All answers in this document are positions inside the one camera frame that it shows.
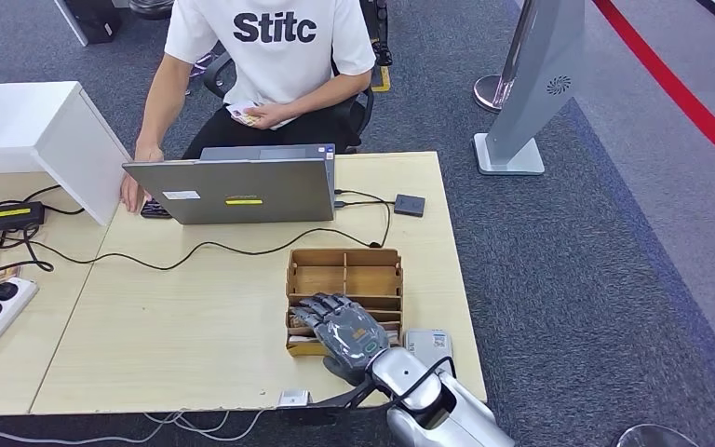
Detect person's right hand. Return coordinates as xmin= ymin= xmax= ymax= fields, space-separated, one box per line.
xmin=119 ymin=146 xmax=165 ymax=214

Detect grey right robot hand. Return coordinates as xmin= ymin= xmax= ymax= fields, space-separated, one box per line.
xmin=290 ymin=292 xmax=392 ymax=388

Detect person's left hand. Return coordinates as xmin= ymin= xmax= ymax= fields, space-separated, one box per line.
xmin=243 ymin=101 xmax=294 ymax=130

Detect person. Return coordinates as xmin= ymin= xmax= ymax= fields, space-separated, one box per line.
xmin=119 ymin=0 xmax=377 ymax=214

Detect wooden card organizer box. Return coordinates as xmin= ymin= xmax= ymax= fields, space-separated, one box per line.
xmin=284 ymin=248 xmax=405 ymax=359

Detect grey card reader device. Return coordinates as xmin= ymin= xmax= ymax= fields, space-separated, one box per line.
xmin=404 ymin=328 xmax=455 ymax=375

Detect grey laptop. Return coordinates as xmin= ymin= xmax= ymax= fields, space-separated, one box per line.
xmin=121 ymin=143 xmax=338 ymax=226

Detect black office chair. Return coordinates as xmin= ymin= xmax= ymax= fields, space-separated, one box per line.
xmin=201 ymin=50 xmax=376 ymax=156

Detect white desk shelf box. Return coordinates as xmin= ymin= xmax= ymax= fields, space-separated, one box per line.
xmin=0 ymin=81 xmax=131 ymax=226

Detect black power adapter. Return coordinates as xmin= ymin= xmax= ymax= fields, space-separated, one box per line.
xmin=0 ymin=202 xmax=47 ymax=237

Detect small black square box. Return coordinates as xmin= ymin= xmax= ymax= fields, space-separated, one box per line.
xmin=393 ymin=193 xmax=426 ymax=218

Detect black computer tower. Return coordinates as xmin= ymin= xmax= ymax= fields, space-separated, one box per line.
xmin=55 ymin=0 xmax=123 ymax=47

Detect round chrome base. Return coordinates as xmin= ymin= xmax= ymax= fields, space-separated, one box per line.
xmin=616 ymin=424 xmax=702 ymax=447

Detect red floor tape line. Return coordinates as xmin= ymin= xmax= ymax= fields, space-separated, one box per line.
xmin=591 ymin=0 xmax=715 ymax=186

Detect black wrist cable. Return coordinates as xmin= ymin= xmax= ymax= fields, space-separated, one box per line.
xmin=317 ymin=356 xmax=457 ymax=413

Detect black laptop power cable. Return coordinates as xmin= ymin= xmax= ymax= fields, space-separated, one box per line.
xmin=20 ymin=187 xmax=394 ymax=273

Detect black tangled mains cable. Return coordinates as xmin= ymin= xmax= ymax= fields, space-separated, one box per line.
xmin=0 ymin=183 xmax=88 ymax=291

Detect short black USB cable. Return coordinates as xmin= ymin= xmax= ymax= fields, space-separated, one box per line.
xmin=334 ymin=198 xmax=397 ymax=210

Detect black machine frame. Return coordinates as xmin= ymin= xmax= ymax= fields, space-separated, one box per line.
xmin=360 ymin=0 xmax=395 ymax=68

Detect white cable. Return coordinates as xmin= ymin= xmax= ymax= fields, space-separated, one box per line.
xmin=144 ymin=409 xmax=266 ymax=443
xmin=0 ymin=410 xmax=186 ymax=447

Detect chrome stanchion post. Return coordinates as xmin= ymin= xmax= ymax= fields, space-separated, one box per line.
xmin=473 ymin=0 xmax=541 ymax=115

